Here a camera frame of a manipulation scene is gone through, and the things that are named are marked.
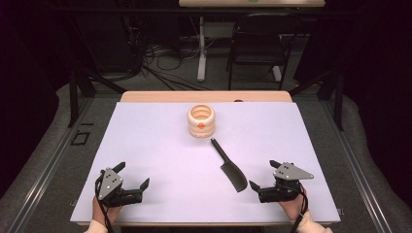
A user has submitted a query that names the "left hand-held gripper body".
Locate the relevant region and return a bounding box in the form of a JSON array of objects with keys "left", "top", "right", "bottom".
[{"left": 95, "top": 166, "right": 144, "bottom": 208}]

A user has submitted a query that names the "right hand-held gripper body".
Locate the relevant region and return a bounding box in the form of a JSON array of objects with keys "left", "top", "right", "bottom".
[{"left": 257, "top": 161, "right": 315, "bottom": 204}]

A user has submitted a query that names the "black spatula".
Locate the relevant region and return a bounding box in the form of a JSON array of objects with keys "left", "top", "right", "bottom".
[{"left": 210, "top": 138, "right": 249, "bottom": 194}]

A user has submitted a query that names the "cream ribbed pot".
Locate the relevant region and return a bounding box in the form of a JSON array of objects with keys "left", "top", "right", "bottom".
[{"left": 187, "top": 103, "right": 217, "bottom": 140}]

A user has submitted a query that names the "person's right hand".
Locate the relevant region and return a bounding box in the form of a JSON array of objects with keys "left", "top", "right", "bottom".
[{"left": 277, "top": 188, "right": 309, "bottom": 223}]

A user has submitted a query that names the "person's left hand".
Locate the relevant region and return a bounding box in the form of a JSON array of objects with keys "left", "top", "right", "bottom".
[{"left": 91, "top": 195, "right": 123, "bottom": 226}]

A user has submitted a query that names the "white table mat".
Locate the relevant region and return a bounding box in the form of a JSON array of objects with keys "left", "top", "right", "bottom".
[{"left": 69, "top": 101, "right": 342, "bottom": 224}]

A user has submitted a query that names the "black metal stand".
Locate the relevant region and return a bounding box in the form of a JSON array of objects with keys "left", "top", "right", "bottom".
[
  {"left": 66, "top": 62, "right": 128, "bottom": 129},
  {"left": 288, "top": 62, "right": 346, "bottom": 132}
]

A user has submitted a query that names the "wooden table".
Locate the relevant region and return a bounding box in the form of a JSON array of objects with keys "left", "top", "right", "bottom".
[{"left": 77, "top": 89, "right": 332, "bottom": 227}]

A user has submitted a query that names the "black chair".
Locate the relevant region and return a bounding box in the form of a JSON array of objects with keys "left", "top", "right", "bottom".
[{"left": 225, "top": 12, "right": 305, "bottom": 92}]

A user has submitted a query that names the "white-legged desk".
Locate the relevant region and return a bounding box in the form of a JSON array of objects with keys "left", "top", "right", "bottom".
[{"left": 178, "top": 0, "right": 326, "bottom": 83}]

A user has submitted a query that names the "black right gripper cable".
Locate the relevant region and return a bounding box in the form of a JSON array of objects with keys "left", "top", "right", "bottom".
[{"left": 289, "top": 183, "right": 309, "bottom": 233}]

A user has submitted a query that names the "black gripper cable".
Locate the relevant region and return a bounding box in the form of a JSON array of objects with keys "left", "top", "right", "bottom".
[
  {"left": 94, "top": 174, "right": 115, "bottom": 233},
  {"left": 289, "top": 183, "right": 309, "bottom": 233}
]

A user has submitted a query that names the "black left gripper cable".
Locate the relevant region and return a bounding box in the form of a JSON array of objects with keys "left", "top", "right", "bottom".
[{"left": 94, "top": 174, "right": 115, "bottom": 233}]

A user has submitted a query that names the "metal floor rail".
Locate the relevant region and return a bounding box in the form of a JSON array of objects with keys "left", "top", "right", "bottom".
[
  {"left": 6, "top": 96, "right": 98, "bottom": 233},
  {"left": 319, "top": 96, "right": 395, "bottom": 233}
]

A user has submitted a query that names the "bundle of floor cables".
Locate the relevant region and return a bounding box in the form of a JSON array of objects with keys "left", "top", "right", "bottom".
[{"left": 129, "top": 16, "right": 212, "bottom": 92}]

